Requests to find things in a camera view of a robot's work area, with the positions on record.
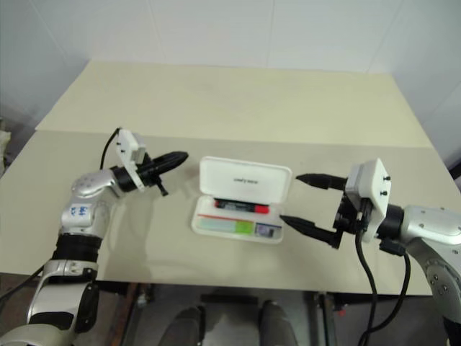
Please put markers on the dark grey rounded shape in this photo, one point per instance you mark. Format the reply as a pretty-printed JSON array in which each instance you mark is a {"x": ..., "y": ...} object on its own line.
[
  {"x": 187, "y": 328},
  {"x": 277, "y": 324}
]

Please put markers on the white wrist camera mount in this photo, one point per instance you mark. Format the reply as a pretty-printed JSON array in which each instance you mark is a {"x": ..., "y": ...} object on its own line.
[
  {"x": 126, "y": 144},
  {"x": 378, "y": 187}
]

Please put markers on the white plastic pencil case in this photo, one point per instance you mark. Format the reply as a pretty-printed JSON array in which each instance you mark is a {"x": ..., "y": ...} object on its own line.
[{"x": 245, "y": 180}]

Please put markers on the thin black pen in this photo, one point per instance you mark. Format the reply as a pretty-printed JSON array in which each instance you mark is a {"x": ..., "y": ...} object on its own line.
[{"x": 232, "y": 199}]

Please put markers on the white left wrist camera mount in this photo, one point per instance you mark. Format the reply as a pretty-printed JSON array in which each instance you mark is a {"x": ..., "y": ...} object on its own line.
[{"x": 126, "y": 144}]

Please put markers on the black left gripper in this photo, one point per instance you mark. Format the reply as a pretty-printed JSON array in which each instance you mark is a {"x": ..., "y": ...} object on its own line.
[{"x": 151, "y": 173}]

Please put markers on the white bundled object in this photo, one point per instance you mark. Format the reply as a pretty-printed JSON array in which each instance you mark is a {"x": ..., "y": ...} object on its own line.
[{"x": 3, "y": 144}]

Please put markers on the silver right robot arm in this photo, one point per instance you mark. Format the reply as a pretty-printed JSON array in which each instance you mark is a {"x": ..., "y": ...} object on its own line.
[{"x": 425, "y": 223}]

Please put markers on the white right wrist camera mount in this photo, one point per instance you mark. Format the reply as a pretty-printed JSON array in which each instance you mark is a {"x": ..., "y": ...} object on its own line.
[{"x": 378, "y": 187}]

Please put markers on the black marker with red cap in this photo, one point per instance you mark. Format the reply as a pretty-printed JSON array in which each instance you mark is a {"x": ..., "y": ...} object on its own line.
[{"x": 241, "y": 206}]

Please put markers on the green highlighter with pale cap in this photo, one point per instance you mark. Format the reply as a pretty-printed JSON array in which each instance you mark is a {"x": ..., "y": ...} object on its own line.
[{"x": 223, "y": 226}]

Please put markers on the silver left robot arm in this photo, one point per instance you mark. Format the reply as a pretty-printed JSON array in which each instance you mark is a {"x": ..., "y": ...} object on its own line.
[{"x": 90, "y": 184}]

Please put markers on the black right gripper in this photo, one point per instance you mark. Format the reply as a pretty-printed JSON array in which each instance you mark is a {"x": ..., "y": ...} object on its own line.
[{"x": 351, "y": 216}]

